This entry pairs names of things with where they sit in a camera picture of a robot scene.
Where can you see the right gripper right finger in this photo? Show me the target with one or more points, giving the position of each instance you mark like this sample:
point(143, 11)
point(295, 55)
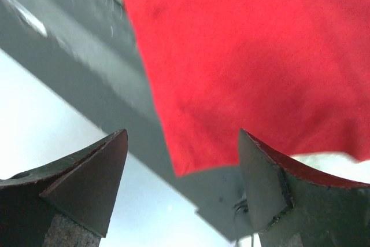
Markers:
point(292, 204)

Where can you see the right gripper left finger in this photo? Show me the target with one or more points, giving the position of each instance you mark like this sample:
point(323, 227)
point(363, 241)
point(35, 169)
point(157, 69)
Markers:
point(68, 202)

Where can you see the red t shirt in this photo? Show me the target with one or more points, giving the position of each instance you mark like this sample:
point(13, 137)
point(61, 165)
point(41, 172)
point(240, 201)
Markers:
point(293, 73)

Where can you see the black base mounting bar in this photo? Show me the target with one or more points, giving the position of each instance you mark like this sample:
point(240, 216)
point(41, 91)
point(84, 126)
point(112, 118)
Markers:
point(85, 51)

